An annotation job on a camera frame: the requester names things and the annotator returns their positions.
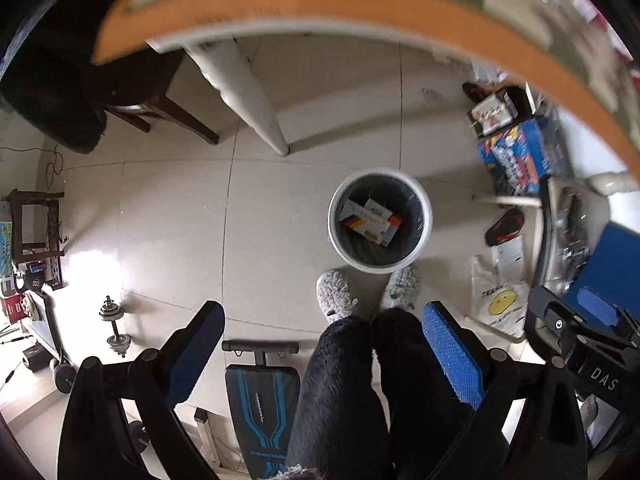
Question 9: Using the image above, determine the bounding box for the white trash bin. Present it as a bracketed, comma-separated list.
[326, 168, 433, 274]

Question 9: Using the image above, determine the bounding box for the blue office chair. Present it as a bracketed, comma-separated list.
[533, 176, 639, 316]

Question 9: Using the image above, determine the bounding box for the dumbbell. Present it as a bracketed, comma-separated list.
[100, 296, 131, 358]

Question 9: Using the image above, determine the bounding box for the yellow smiley plastic bag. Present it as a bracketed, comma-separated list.
[469, 256, 529, 342]

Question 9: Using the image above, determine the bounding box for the red black slipper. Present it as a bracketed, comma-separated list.
[485, 208, 525, 247]

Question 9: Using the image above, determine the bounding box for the black blue weight bench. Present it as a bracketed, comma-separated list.
[221, 339, 300, 479]

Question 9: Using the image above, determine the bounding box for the blue printed cardboard box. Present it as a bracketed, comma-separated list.
[477, 117, 556, 197]

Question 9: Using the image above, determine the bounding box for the right grey fuzzy slipper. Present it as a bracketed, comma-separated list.
[380, 264, 422, 311]

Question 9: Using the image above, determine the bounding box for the grey fuzzy slipper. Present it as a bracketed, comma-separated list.
[316, 269, 359, 324]
[380, 264, 422, 311]

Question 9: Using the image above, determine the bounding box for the left black trouser leg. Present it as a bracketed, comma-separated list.
[285, 315, 394, 479]

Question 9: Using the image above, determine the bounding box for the black white liquor box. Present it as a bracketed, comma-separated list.
[466, 86, 523, 139]

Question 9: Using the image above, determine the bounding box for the left grey fuzzy slipper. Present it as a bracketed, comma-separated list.
[316, 269, 359, 324]

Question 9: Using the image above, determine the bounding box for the dark wooden stool rack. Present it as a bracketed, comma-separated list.
[6, 190, 65, 292]

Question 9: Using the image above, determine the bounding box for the dark wooden chair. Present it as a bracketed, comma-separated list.
[96, 49, 219, 145]

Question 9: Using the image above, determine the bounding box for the orange table edge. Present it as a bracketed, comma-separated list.
[92, 0, 639, 174]

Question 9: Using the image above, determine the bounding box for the white table leg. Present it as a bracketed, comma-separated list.
[186, 39, 290, 156]

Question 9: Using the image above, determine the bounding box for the black jacket on chair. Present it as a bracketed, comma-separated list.
[1, 22, 106, 154]

